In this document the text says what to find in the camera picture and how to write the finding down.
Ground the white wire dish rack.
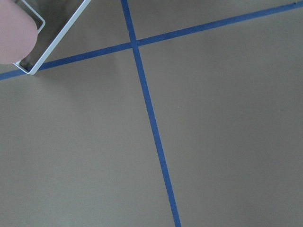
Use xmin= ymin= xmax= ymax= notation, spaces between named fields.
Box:
xmin=14 ymin=0 xmax=90 ymax=75

